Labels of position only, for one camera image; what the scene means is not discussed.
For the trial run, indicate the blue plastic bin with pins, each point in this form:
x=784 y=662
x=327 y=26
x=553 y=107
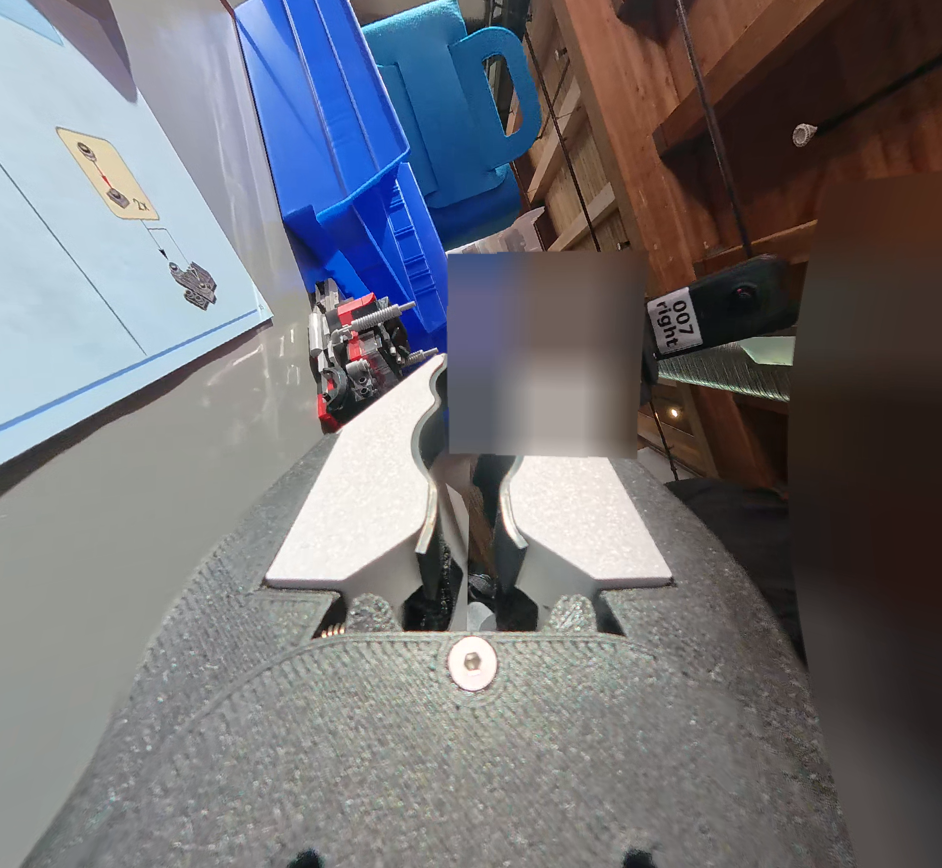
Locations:
x=324 y=110

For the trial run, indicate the white sprinkler head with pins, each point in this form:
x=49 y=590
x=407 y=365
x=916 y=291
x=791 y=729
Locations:
x=804 y=135

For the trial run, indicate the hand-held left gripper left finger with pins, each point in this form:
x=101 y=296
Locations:
x=346 y=515

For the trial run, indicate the blue brick instruction booklet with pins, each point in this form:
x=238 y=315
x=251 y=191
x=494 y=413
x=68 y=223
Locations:
x=73 y=257

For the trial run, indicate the clear plastic container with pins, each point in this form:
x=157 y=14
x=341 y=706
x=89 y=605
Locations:
x=508 y=235

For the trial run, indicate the red black brick model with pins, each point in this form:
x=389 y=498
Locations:
x=360 y=353

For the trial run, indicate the blue felt bag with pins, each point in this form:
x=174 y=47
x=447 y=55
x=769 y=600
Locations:
x=441 y=110

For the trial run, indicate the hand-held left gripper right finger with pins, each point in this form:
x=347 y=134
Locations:
x=589 y=522

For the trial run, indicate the silver air duct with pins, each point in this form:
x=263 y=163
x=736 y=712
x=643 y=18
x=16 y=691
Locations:
x=721 y=371

